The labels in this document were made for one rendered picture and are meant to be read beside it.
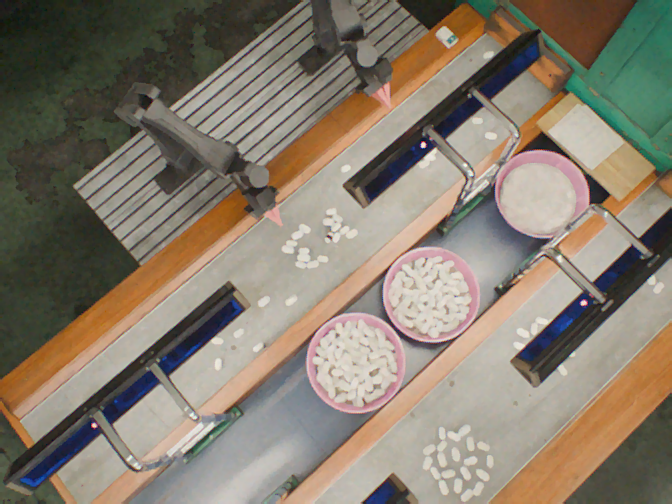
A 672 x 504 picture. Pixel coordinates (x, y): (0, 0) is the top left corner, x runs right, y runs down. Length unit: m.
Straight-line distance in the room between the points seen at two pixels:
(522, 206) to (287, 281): 0.72
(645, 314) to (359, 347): 0.80
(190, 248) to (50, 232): 1.15
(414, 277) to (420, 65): 0.66
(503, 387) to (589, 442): 0.25
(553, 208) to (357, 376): 0.75
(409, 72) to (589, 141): 0.57
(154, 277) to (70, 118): 1.37
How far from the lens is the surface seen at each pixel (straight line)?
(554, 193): 1.88
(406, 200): 1.79
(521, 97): 1.98
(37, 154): 2.99
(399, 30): 2.13
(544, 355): 1.37
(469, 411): 1.71
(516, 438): 1.73
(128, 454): 1.38
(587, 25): 1.83
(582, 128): 1.94
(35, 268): 2.81
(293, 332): 1.67
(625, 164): 1.95
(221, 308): 1.37
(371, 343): 1.68
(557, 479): 1.74
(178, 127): 1.57
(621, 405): 1.80
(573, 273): 1.41
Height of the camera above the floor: 2.42
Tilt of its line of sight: 75 degrees down
